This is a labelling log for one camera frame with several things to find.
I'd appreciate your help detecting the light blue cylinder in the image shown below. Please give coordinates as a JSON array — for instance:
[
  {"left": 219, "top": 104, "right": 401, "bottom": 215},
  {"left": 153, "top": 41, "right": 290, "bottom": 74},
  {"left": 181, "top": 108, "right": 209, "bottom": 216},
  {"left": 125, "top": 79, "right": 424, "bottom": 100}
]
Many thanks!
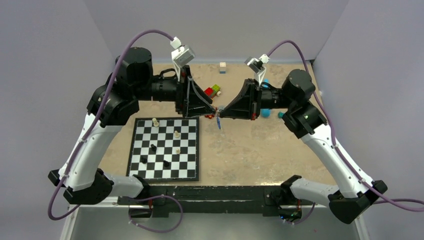
[{"left": 260, "top": 78, "right": 271, "bottom": 118}]

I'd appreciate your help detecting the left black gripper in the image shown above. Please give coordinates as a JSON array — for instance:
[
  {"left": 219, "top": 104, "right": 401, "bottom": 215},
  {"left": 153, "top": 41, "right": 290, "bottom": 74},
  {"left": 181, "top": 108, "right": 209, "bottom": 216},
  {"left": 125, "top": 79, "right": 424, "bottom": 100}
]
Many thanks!
[{"left": 132, "top": 63, "right": 216, "bottom": 117}]

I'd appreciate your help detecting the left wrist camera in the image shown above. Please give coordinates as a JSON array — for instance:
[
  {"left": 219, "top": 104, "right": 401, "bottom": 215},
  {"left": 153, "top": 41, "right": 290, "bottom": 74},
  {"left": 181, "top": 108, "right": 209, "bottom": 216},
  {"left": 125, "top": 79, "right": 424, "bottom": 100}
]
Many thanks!
[{"left": 170, "top": 36, "right": 196, "bottom": 81}]

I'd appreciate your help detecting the white chess piece top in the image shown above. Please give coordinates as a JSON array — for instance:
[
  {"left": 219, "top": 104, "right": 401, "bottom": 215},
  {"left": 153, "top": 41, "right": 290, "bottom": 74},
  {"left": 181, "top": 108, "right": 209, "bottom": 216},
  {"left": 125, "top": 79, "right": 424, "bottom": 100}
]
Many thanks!
[{"left": 152, "top": 118, "right": 160, "bottom": 127}]

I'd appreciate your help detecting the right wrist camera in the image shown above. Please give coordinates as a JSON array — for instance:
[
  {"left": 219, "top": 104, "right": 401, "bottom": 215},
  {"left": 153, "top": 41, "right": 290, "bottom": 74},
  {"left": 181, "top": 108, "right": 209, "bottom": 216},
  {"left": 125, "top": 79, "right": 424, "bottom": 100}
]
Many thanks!
[{"left": 244, "top": 54, "right": 270, "bottom": 85}]

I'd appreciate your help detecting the red owl number block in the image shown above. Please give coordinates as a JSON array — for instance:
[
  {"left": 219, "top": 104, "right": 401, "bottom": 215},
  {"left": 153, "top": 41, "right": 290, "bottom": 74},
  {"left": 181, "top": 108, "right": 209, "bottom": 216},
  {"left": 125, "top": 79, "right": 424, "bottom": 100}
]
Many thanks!
[{"left": 204, "top": 114, "right": 215, "bottom": 119}]

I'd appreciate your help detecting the black base frame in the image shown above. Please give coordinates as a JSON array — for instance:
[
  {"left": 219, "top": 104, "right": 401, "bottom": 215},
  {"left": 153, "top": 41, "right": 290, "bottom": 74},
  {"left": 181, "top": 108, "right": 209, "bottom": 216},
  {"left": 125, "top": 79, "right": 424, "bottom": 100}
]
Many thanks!
[{"left": 117, "top": 185, "right": 311, "bottom": 222}]

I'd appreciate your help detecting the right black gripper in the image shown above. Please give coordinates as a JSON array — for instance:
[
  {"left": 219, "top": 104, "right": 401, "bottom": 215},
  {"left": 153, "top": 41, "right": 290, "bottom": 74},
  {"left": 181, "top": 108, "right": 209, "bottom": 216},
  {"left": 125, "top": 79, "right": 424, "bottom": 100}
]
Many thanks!
[{"left": 220, "top": 78, "right": 295, "bottom": 120}]

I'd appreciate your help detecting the white chess piece middle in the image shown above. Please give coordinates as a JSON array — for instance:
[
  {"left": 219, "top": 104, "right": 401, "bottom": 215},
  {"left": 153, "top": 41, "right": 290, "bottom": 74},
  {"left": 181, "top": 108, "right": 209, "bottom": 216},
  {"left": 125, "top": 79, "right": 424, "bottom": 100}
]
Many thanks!
[{"left": 174, "top": 130, "right": 181, "bottom": 138}]

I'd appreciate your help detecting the white blue small cube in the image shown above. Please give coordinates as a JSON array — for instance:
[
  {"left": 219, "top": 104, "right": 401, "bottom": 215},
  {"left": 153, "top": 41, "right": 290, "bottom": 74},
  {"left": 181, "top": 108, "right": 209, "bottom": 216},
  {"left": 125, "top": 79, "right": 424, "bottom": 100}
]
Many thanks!
[{"left": 219, "top": 62, "right": 227, "bottom": 74}]

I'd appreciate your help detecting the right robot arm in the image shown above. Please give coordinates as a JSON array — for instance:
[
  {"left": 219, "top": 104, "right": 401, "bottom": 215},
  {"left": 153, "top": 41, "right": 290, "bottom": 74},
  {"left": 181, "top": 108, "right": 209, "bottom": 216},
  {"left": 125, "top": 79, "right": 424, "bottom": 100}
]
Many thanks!
[{"left": 219, "top": 69, "right": 388, "bottom": 224}]

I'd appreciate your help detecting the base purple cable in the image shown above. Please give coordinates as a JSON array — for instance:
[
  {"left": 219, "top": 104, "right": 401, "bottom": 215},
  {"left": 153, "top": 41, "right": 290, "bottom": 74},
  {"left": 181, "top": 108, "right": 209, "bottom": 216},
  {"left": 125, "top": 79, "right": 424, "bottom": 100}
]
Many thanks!
[{"left": 128, "top": 192, "right": 186, "bottom": 233}]

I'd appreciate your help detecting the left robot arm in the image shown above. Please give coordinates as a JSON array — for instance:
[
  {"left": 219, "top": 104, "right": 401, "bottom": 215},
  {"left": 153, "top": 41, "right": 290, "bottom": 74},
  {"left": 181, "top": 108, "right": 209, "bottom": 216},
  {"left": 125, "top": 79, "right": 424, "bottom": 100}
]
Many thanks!
[{"left": 48, "top": 45, "right": 215, "bottom": 205}]

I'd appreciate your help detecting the teal curved piece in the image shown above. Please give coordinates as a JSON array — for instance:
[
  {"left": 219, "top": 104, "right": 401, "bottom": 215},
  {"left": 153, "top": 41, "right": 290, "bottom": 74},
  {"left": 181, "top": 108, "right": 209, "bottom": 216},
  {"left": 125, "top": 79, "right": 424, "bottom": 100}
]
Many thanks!
[{"left": 277, "top": 111, "right": 285, "bottom": 119}]

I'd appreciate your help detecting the colourful toy brick car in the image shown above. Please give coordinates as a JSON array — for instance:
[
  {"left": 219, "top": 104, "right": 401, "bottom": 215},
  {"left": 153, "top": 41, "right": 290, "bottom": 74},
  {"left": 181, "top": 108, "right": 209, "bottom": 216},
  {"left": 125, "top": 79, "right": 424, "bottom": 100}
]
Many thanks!
[{"left": 204, "top": 84, "right": 222, "bottom": 99}]

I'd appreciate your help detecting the black chess piece upper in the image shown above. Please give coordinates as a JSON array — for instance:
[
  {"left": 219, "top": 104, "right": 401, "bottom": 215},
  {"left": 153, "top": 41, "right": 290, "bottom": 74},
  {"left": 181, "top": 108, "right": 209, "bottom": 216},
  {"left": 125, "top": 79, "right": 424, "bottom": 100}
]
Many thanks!
[{"left": 150, "top": 144, "right": 157, "bottom": 153}]

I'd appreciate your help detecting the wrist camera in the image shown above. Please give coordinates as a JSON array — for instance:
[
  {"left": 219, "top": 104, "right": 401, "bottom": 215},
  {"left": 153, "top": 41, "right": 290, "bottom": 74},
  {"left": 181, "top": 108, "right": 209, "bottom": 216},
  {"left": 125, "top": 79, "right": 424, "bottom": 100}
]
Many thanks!
[
  {"left": 170, "top": 36, "right": 196, "bottom": 81},
  {"left": 244, "top": 54, "right": 270, "bottom": 85}
]

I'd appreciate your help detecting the black white chessboard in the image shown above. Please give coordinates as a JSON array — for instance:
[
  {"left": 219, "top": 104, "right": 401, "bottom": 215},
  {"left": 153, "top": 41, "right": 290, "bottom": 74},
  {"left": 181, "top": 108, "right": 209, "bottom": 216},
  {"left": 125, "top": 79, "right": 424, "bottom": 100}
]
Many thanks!
[{"left": 126, "top": 117, "right": 200, "bottom": 183}]

